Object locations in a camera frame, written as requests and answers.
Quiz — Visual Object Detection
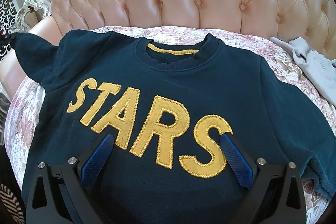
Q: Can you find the pink floral blanket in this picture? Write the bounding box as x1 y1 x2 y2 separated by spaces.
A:
5 26 336 224

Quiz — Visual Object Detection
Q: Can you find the light grey garment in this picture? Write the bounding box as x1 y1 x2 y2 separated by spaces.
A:
270 36 336 105

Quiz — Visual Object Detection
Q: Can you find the black white ornate screen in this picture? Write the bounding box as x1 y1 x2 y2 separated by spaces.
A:
0 0 25 56

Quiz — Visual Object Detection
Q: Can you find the navy sweatshirt with yellow patches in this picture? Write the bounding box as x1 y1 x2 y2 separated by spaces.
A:
13 29 336 224

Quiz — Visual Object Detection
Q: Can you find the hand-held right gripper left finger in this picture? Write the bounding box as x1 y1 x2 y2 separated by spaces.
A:
26 133 114 224

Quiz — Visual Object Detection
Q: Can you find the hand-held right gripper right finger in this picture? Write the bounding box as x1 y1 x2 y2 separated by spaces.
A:
220 133 308 224

